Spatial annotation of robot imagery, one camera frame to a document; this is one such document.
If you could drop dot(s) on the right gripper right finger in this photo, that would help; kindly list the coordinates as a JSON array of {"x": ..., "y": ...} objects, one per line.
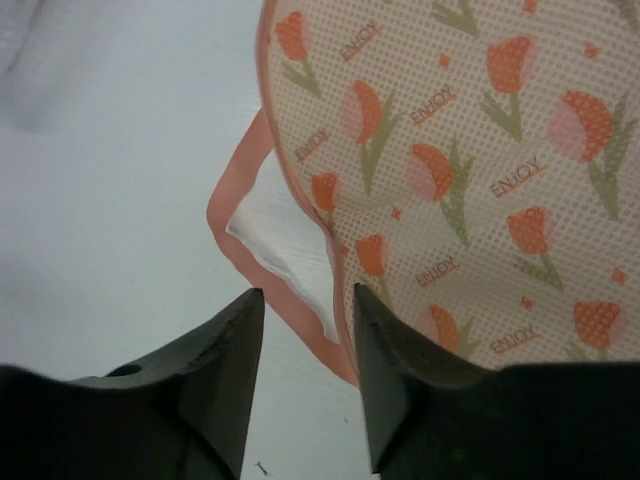
[{"x": 431, "y": 415}]

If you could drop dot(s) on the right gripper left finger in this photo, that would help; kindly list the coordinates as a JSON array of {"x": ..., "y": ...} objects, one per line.
[{"x": 179, "y": 412}]

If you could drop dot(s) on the floral mesh laundry bag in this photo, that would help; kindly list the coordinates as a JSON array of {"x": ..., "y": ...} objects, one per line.
[{"x": 474, "y": 163}]

